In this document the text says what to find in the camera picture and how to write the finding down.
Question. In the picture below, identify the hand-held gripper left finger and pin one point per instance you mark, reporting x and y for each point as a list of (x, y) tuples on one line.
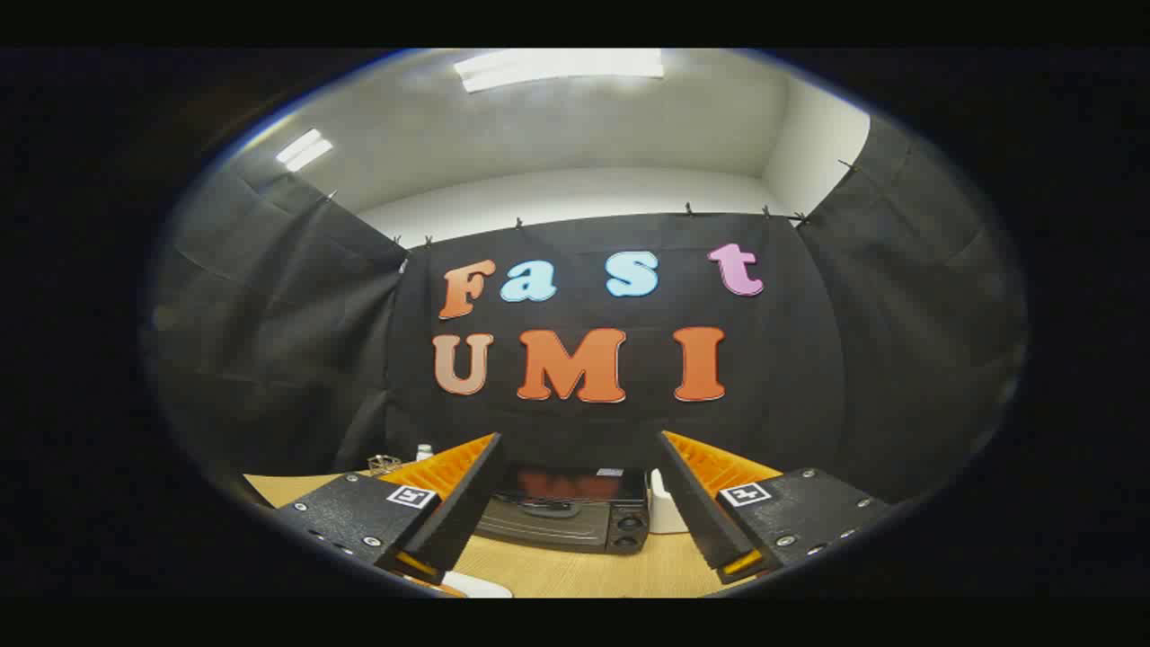
[(463, 503)]

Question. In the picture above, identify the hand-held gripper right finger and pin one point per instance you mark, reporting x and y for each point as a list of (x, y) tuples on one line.
[(696, 512)]

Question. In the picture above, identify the black toaster oven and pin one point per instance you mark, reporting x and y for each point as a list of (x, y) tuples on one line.
[(557, 526)]

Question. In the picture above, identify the white appliance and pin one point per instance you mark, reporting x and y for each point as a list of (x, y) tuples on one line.
[(665, 512)]

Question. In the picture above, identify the white plate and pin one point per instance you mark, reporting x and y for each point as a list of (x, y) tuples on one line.
[(476, 586)]

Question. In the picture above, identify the small ceiling light panel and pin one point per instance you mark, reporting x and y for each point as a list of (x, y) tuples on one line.
[(304, 150)]

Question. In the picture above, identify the large ceiling light panel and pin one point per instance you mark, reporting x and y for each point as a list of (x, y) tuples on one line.
[(557, 66)]

